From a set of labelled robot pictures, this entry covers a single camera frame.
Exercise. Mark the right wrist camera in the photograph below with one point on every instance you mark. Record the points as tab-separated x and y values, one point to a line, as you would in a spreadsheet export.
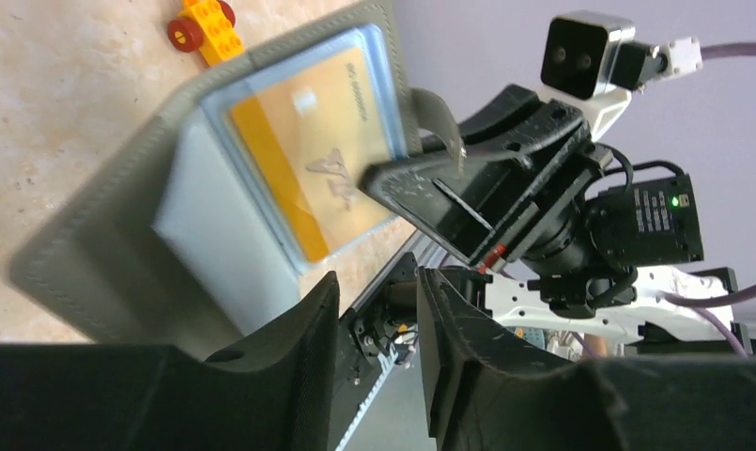
593	62

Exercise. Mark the gold credit card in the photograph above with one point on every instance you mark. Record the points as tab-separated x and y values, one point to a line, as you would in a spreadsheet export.
311	135

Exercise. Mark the yellow red toy brick car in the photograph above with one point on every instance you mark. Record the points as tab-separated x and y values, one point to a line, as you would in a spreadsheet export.
207	28

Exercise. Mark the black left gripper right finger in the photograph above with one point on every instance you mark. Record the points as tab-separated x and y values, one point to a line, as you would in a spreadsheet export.
487	389

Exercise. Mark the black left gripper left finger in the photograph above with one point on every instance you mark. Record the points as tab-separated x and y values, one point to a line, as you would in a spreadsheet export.
271	390

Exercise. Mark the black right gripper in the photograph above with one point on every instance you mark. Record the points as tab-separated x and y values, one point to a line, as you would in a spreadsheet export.
536	188

